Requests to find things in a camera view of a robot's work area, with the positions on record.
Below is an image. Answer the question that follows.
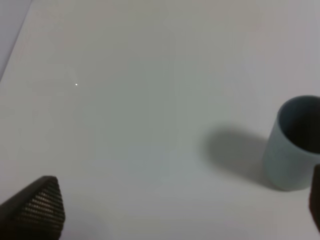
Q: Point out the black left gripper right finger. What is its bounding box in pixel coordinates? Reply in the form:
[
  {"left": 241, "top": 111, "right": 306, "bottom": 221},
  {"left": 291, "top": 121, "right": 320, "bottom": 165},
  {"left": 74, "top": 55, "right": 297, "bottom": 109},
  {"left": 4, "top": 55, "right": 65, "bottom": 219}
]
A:
[{"left": 309, "top": 164, "right": 320, "bottom": 225}]

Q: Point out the teal green plastic cup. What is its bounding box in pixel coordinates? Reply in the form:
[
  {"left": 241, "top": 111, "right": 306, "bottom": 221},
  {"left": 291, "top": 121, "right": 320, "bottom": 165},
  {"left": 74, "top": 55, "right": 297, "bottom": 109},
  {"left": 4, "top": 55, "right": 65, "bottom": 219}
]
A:
[{"left": 263, "top": 95, "right": 320, "bottom": 191}]

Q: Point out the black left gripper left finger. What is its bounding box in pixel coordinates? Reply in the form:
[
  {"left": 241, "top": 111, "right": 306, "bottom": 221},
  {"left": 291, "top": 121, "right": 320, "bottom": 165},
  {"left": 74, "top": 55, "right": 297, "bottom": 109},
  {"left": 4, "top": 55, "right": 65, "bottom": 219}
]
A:
[{"left": 0, "top": 176, "right": 66, "bottom": 240}]

